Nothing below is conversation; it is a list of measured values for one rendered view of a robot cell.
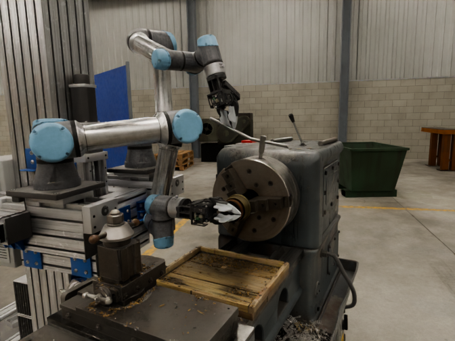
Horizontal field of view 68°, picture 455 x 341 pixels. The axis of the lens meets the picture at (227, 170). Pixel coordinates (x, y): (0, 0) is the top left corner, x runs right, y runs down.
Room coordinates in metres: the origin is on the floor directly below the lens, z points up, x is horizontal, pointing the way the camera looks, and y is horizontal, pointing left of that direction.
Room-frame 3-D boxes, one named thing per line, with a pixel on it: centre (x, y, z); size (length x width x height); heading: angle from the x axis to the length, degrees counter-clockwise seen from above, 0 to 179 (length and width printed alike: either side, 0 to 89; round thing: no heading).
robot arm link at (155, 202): (1.18, 0.24, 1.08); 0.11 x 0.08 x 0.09; 62
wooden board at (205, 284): (1.01, 0.03, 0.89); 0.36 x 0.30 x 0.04; 62
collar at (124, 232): (0.75, 0.26, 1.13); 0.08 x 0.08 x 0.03
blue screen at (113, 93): (7.51, 2.94, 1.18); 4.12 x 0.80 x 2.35; 39
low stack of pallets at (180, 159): (9.44, 1.50, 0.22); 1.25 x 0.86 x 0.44; 170
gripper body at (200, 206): (1.10, 0.10, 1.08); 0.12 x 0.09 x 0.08; 62
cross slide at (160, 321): (0.72, 0.21, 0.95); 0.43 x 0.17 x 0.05; 62
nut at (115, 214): (0.75, 0.26, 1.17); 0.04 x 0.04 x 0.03
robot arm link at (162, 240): (1.20, 0.25, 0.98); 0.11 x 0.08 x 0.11; 25
